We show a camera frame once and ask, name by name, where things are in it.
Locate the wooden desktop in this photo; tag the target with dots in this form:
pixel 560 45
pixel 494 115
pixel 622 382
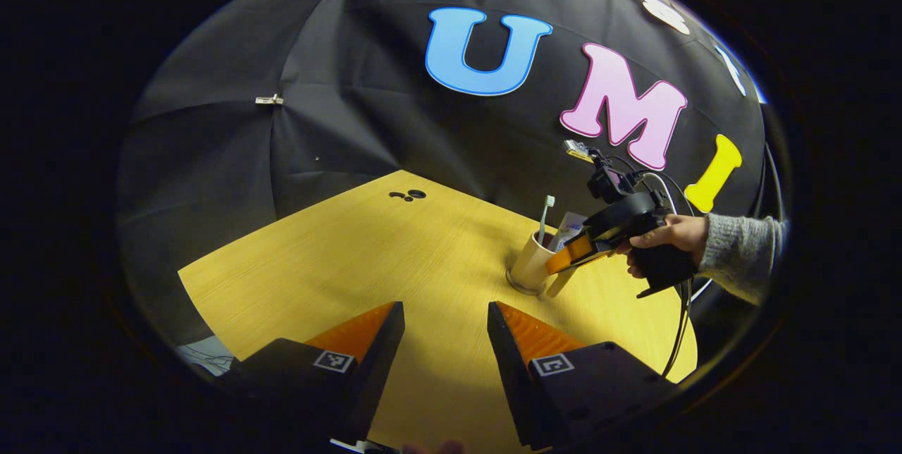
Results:
pixel 394 256

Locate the pale green toothbrush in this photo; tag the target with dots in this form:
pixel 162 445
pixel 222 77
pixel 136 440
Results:
pixel 545 218

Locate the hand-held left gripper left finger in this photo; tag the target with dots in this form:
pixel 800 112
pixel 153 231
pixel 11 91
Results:
pixel 373 376

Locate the small silver clip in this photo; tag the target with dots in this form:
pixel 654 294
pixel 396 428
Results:
pixel 268 99

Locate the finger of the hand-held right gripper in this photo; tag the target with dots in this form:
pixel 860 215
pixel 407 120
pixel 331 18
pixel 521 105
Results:
pixel 574 251

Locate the white toothpaste tube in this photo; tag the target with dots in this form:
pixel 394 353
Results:
pixel 567 225

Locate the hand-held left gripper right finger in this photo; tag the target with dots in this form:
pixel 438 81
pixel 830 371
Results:
pixel 511 376

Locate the beige cup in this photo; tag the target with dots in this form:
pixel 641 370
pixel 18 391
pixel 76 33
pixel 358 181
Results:
pixel 528 260

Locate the black backdrop cloth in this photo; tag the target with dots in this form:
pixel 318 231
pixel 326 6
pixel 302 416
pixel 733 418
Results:
pixel 366 108

